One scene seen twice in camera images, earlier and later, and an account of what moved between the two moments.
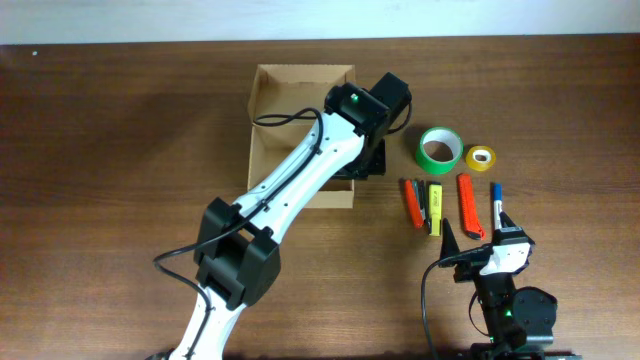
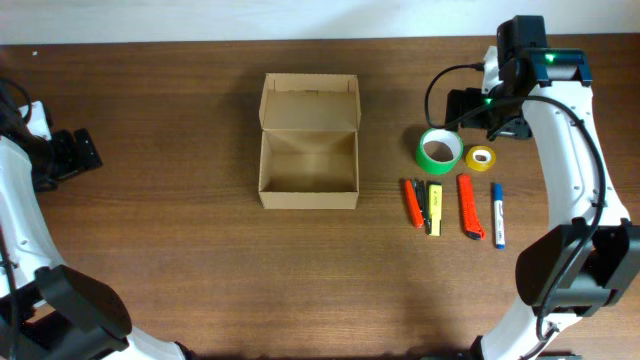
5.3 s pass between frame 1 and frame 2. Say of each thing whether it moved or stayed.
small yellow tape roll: stayed
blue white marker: stayed
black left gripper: moved
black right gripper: moved
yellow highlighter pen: stayed
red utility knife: stayed
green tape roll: stayed
